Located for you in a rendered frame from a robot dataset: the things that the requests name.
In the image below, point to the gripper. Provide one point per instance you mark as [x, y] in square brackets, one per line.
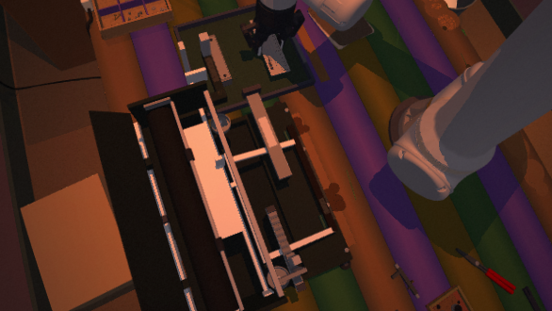
[276, 21]

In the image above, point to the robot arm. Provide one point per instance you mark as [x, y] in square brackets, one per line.
[483, 103]

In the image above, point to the grey scale plate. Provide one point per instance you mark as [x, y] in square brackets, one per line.
[276, 60]

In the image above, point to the dark green tray purple rim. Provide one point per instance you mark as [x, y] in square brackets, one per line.
[241, 64]

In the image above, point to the grey toothed plate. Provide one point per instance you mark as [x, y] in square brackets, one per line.
[217, 56]

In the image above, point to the dark brown bar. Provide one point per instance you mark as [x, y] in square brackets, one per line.
[216, 84]

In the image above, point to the thin white bar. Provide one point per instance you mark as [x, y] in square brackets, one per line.
[184, 56]

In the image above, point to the pale pink space bar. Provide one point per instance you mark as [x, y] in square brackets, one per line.
[269, 134]

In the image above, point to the brown scale ledge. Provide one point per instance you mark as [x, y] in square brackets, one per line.
[314, 168]

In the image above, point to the small white margin stop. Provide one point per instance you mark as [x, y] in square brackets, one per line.
[220, 162]

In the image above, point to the white carriage plate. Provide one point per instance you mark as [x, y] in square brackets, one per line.
[211, 181]

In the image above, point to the white segmented scale strip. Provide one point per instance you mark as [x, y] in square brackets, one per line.
[156, 194]

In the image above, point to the dark short bar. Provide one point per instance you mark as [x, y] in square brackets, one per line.
[530, 300]

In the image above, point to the white block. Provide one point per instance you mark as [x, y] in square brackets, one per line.
[196, 76]

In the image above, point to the grey round disc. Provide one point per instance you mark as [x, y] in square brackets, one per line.
[222, 123]

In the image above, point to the white cross lever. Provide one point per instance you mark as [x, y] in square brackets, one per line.
[252, 154]

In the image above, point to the wooden compartment box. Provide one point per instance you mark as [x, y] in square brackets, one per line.
[129, 15]

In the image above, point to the small white box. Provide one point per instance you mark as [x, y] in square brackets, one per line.
[86, 4]

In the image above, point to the dark brown platen roller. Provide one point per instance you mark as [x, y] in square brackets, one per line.
[181, 194]

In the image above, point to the grey toothed rack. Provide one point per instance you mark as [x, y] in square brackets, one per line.
[279, 233]

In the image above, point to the white cross rod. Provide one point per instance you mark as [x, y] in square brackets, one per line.
[306, 241]

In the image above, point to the grey pawl block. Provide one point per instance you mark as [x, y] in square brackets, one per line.
[295, 269]

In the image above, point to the grey round wheel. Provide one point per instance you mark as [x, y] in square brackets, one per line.
[278, 277]

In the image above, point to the dark t-shaped tool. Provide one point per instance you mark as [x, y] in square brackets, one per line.
[405, 280]

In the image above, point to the orange cardboard box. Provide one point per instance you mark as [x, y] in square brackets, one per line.
[73, 246]

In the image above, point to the brown square box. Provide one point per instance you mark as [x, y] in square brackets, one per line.
[450, 302]

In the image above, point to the long white guide rail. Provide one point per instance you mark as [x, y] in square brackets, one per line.
[241, 194]

